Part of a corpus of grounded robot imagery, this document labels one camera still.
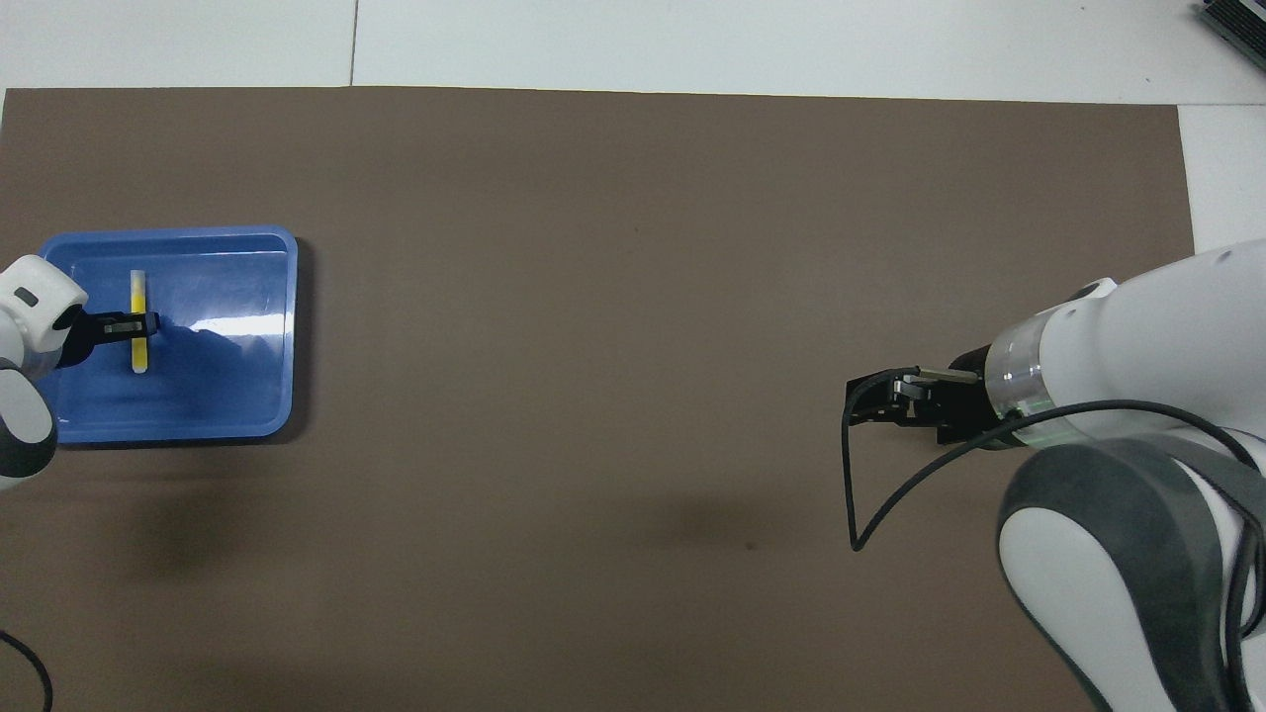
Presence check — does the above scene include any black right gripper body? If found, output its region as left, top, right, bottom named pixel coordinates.
left=933, top=341, right=1002, bottom=449

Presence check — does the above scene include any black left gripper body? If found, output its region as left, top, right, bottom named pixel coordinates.
left=54, top=307, right=108, bottom=371

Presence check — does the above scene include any yellow highlighter pen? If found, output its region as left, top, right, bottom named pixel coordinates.
left=130, top=269, right=150, bottom=375

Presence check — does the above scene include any blue plastic tray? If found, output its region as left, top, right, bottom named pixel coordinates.
left=37, top=225, right=300, bottom=446

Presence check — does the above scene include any brown table mat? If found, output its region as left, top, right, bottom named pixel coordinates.
left=0, top=86, right=1245, bottom=712

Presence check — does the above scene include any grey ribbed device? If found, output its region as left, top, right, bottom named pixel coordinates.
left=1192, top=0, right=1266, bottom=57

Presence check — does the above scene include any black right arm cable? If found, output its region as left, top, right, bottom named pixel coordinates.
left=841, top=367, right=1266, bottom=712

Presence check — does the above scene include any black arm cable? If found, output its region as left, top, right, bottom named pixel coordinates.
left=0, top=630, right=53, bottom=712
left=841, top=367, right=1266, bottom=712

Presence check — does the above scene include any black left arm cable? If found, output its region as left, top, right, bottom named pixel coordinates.
left=0, top=630, right=53, bottom=712

